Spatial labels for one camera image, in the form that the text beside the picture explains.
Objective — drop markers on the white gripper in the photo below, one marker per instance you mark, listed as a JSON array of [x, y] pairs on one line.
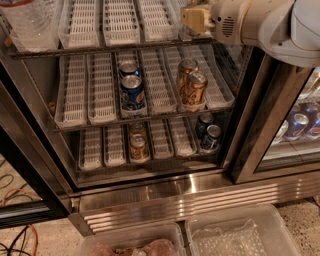
[[227, 18]]

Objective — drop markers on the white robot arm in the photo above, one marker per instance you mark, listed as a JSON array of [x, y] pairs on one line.
[[287, 30]]

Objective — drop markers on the gold can rear middle shelf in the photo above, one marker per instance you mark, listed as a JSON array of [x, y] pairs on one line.
[[186, 66]]

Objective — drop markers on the gold can shelf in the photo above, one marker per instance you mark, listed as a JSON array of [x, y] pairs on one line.
[[186, 66], [137, 128], [138, 149], [196, 84]]

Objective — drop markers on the gold can front middle shelf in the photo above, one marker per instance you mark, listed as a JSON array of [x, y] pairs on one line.
[[196, 84]]

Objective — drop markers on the blue Pepsi can rear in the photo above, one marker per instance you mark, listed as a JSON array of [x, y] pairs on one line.
[[128, 68]]

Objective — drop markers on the blue pepsi can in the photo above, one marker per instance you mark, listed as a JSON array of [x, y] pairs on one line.
[[128, 68], [132, 93]]

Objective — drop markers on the blue Pepsi can front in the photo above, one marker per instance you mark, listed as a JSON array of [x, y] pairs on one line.
[[132, 93]]

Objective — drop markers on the blue can rear bottom shelf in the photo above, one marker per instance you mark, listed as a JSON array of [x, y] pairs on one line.
[[203, 122]]

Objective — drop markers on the blue can shelf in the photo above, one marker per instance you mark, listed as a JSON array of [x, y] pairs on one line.
[[211, 138], [203, 122]]

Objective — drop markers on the blue can front bottom shelf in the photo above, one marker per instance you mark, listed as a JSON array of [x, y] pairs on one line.
[[211, 138]]

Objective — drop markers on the gold can rear bottom shelf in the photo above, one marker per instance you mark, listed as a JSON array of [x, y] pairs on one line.
[[137, 128]]

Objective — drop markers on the closed glass fridge door right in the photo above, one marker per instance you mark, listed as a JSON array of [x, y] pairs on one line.
[[275, 87]]

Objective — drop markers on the gold can front bottom shelf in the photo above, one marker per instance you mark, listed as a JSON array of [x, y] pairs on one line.
[[138, 149]]

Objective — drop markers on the pepsi can behind glass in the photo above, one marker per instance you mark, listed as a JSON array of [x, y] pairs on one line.
[[312, 111], [296, 125]]

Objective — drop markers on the steel fridge bottom grille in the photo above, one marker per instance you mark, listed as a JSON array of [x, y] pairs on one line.
[[178, 198]]

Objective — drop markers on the open fridge door left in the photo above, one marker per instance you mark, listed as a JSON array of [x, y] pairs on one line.
[[23, 149]]

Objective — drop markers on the clear plastic bin right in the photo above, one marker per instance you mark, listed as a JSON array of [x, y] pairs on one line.
[[244, 231]]

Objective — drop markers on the clear plastic bin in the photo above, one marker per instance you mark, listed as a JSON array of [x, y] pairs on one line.
[[244, 231], [144, 240]]

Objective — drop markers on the clear plastic bin left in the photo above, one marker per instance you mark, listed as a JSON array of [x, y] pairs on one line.
[[144, 240]]

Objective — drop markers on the top wire shelf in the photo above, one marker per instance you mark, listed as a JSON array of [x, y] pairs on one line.
[[14, 53]]

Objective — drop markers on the wire shelf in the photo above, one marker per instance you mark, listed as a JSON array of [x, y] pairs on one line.
[[156, 167], [84, 118], [14, 53]]

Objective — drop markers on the middle wire shelf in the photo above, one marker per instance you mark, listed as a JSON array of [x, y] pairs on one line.
[[84, 118]]

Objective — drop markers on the bottom wire shelf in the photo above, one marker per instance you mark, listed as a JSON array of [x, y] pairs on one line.
[[156, 167]]

